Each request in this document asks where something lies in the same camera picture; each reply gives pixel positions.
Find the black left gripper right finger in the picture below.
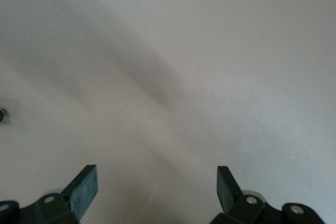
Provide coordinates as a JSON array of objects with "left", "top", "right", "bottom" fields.
[{"left": 208, "top": 166, "right": 326, "bottom": 224}]

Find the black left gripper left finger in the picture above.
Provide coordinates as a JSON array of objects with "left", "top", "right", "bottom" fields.
[{"left": 0, "top": 165, "right": 98, "bottom": 224}]

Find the silver metal key switch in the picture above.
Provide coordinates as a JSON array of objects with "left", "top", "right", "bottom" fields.
[{"left": 0, "top": 107, "right": 9, "bottom": 124}]

